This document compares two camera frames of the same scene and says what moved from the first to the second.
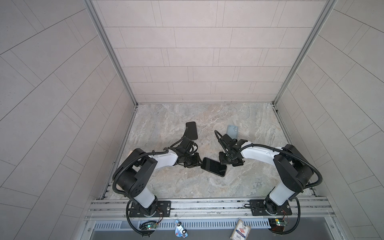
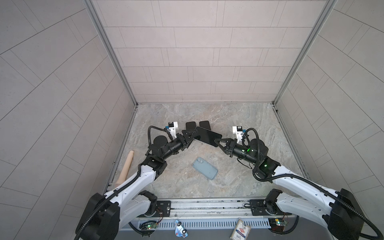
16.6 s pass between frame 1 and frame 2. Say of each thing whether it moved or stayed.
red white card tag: stayed
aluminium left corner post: stayed
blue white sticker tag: stayed
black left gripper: moved
